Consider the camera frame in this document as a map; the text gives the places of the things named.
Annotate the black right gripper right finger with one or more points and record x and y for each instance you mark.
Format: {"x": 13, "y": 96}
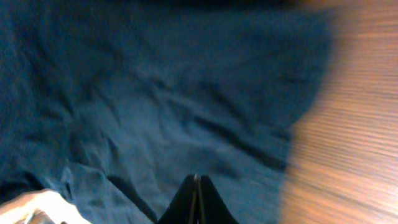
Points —
{"x": 213, "y": 209}

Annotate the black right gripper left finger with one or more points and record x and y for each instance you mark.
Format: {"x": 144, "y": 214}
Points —
{"x": 179, "y": 210}

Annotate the navy blue shorts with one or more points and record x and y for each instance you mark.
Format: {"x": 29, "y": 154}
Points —
{"x": 113, "y": 103}

